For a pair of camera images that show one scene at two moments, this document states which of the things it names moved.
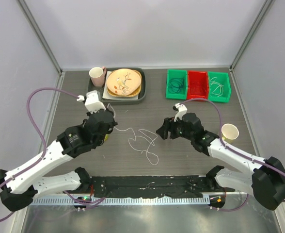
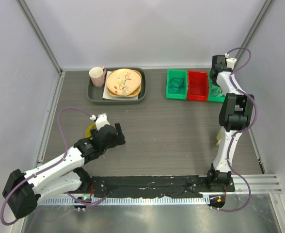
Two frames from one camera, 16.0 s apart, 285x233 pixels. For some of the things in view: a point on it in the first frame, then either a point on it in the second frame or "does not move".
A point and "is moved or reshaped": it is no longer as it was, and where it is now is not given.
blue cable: x=175 y=85 does not move
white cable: x=134 y=134 is moved or reshaped
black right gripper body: x=178 y=130 -> x=213 y=79
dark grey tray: x=142 y=95 does not move
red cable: x=198 y=88 does not move
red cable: x=198 y=88 does not move
